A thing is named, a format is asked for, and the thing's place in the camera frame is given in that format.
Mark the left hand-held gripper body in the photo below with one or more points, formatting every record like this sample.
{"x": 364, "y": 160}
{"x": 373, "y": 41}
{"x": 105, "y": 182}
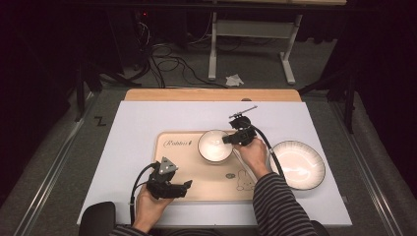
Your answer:
{"x": 160, "y": 187}

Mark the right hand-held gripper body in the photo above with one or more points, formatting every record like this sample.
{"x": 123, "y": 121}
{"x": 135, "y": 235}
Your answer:
{"x": 246, "y": 132}

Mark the beige tray with rabbit print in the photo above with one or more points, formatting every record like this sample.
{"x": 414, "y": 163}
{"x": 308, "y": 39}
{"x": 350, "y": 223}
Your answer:
{"x": 196, "y": 180}

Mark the white ceramic bowl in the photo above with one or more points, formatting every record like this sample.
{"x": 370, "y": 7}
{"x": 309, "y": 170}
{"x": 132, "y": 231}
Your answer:
{"x": 213, "y": 150}

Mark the white ribbed plate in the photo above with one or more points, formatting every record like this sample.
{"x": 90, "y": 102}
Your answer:
{"x": 301, "y": 167}

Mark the person's left hand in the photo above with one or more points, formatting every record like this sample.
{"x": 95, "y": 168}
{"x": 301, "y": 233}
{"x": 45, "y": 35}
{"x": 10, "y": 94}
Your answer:
{"x": 147, "y": 209}

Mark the person's right hand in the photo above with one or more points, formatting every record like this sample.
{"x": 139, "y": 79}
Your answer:
{"x": 257, "y": 157}

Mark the crumpled white paper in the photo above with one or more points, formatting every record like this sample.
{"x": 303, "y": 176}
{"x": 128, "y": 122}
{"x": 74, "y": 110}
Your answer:
{"x": 234, "y": 80}

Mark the light wooden table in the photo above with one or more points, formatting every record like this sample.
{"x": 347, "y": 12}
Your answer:
{"x": 196, "y": 95}

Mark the black chair backrest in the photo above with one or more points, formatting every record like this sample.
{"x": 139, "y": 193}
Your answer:
{"x": 96, "y": 219}

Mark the black metal stand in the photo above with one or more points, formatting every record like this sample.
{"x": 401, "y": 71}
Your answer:
{"x": 80, "y": 88}
{"x": 350, "y": 98}

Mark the white metal desk frame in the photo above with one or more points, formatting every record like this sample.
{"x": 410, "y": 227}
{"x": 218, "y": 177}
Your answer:
{"x": 252, "y": 29}

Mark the metal floor rail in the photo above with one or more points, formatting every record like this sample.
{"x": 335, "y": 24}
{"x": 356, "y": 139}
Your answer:
{"x": 367, "y": 173}
{"x": 49, "y": 177}

